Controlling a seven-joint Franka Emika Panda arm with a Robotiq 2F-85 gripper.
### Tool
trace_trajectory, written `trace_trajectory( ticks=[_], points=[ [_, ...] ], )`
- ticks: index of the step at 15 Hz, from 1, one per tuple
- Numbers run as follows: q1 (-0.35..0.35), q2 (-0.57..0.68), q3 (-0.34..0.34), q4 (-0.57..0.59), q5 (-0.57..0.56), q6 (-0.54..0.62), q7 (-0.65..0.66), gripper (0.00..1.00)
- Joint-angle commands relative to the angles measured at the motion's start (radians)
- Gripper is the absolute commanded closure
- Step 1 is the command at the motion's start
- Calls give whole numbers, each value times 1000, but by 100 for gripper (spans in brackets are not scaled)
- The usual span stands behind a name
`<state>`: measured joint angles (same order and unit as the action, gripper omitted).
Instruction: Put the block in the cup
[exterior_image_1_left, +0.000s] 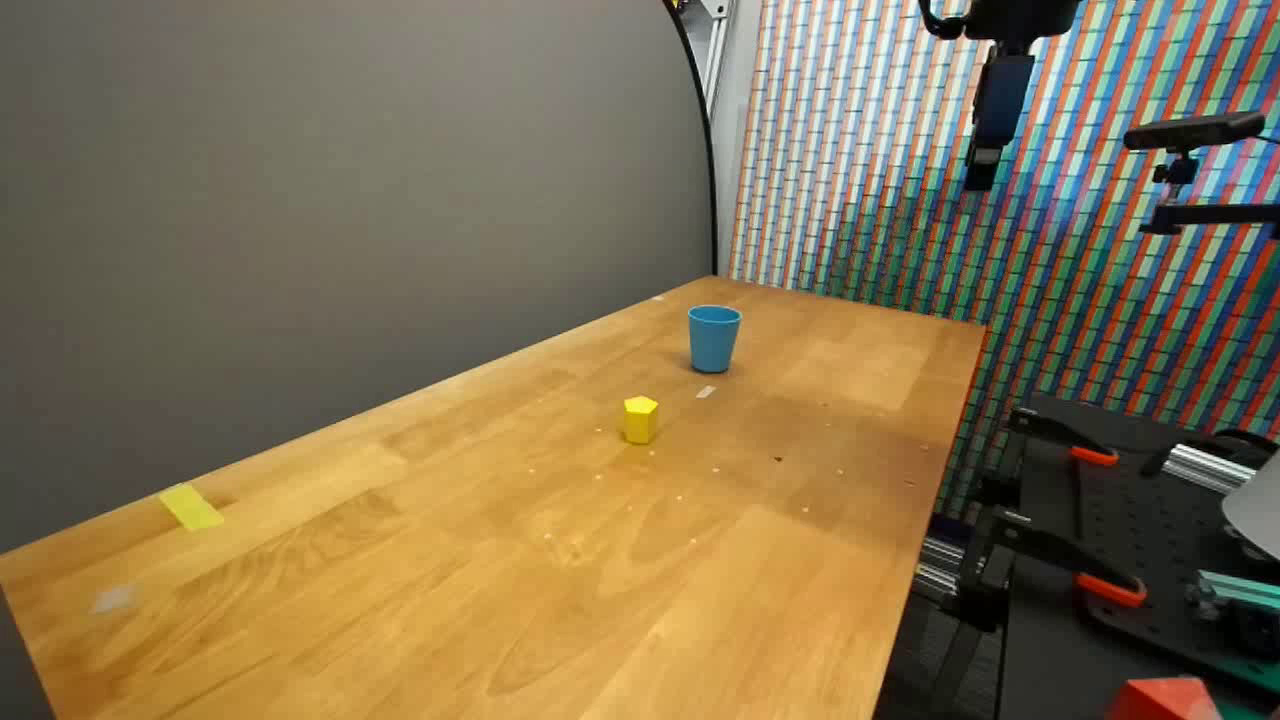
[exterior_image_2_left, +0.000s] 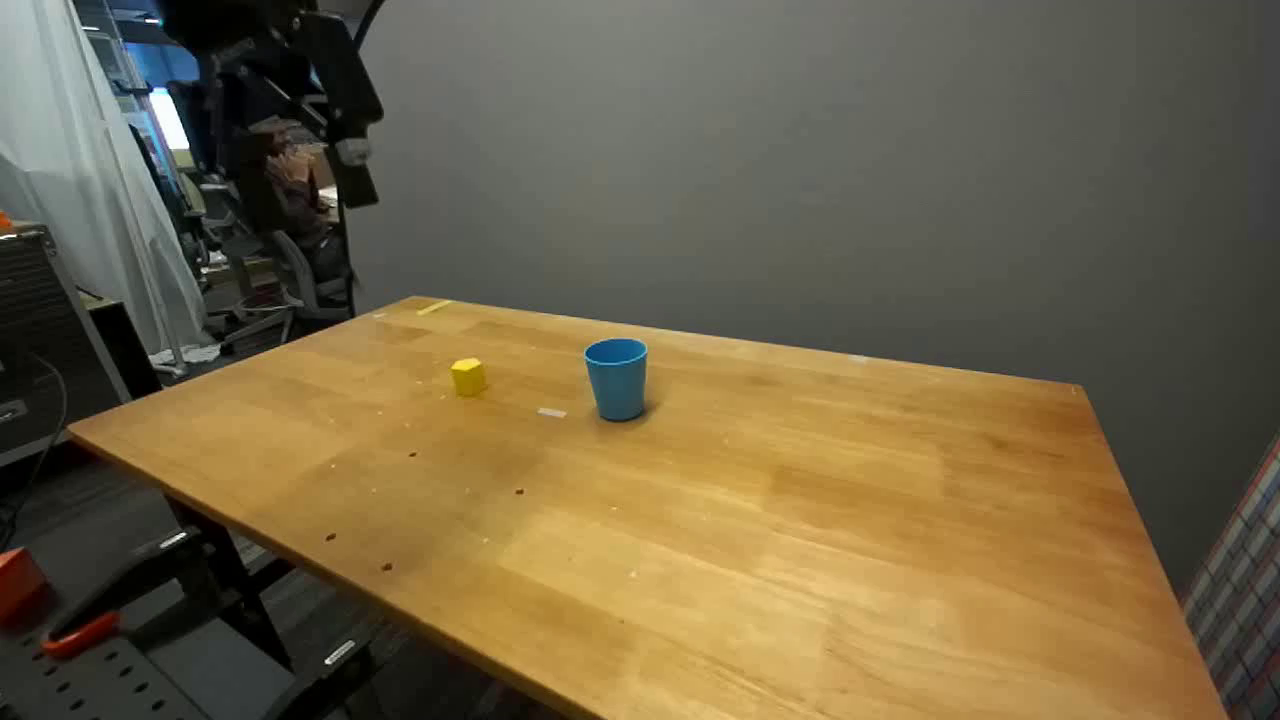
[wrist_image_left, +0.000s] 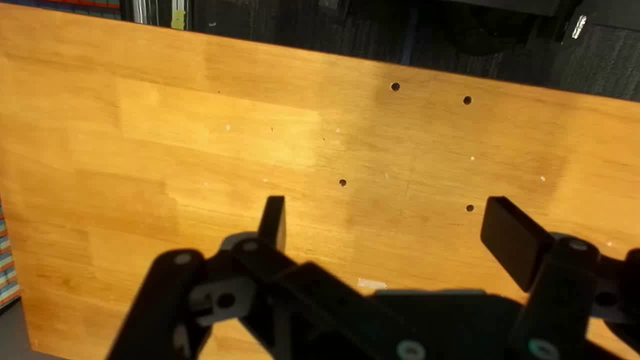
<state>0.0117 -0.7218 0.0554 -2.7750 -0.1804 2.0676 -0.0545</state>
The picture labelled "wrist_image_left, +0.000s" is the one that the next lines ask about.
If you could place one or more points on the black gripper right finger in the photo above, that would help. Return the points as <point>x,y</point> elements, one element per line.
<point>569,283</point>

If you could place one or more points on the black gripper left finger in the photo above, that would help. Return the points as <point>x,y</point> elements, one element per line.
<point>184,295</point>

